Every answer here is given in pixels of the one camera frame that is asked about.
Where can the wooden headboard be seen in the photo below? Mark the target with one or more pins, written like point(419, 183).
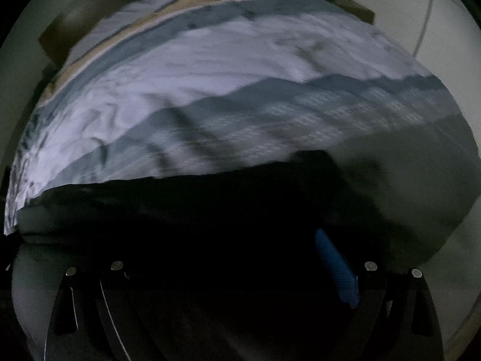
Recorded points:
point(52, 43)

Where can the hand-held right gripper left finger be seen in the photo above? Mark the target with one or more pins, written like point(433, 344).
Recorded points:
point(112, 308)

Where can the black padded jacket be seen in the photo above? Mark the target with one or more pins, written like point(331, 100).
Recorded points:
point(225, 214)

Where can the wooden nightstand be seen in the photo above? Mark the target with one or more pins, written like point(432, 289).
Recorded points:
point(362, 13)

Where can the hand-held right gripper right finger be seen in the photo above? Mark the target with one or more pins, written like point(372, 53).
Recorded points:
point(336, 267)

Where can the striped duvet bed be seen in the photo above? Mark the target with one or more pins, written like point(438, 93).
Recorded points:
point(233, 64)

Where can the white wardrobe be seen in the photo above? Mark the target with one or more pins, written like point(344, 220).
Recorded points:
point(443, 26)

